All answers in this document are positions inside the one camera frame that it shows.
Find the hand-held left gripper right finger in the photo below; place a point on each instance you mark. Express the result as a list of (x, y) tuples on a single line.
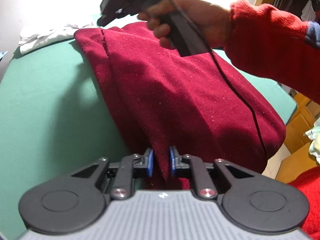
[(172, 162)]

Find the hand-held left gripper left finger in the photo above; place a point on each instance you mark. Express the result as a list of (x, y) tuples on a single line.
[(150, 162)]

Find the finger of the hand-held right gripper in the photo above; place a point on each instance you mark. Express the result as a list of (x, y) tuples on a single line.
[(105, 20)]

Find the dark red sweater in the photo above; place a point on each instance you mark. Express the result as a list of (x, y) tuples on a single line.
[(175, 92)]

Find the person's right hand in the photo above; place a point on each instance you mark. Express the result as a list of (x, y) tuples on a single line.
[(207, 17)]

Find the white folded shirt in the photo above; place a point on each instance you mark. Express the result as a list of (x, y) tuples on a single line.
[(45, 37)]

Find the green table cloth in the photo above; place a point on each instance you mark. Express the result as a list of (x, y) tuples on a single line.
[(50, 105)]

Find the wooden cabinet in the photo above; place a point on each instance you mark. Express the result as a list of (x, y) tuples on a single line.
[(297, 127)]

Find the person's red clothing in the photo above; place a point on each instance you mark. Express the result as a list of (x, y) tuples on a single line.
[(310, 192)]

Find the pale green bag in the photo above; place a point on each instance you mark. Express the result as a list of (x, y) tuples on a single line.
[(315, 142)]

